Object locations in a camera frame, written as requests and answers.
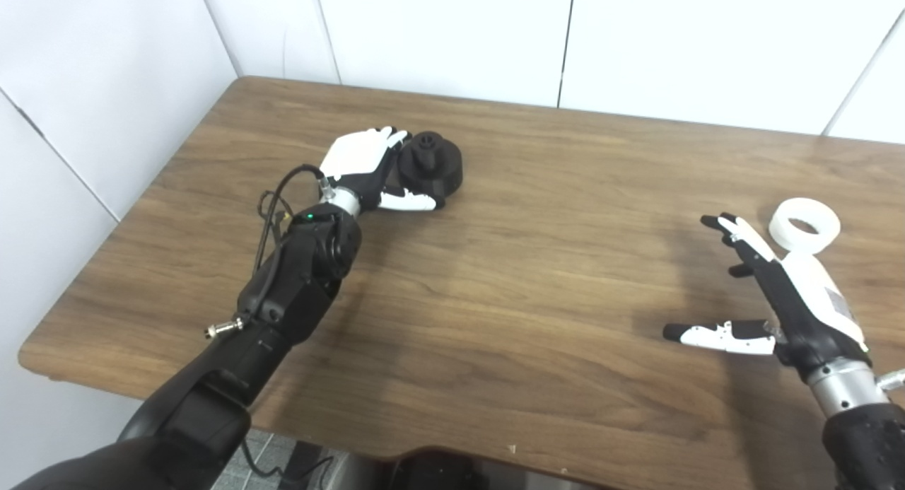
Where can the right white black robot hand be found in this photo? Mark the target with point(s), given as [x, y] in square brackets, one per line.
[820, 299]

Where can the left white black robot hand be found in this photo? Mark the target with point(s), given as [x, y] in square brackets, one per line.
[357, 154]

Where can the round black plastic part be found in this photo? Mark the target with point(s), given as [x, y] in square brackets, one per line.
[435, 168]

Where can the black robot torso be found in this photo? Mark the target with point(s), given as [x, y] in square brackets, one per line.
[438, 476]

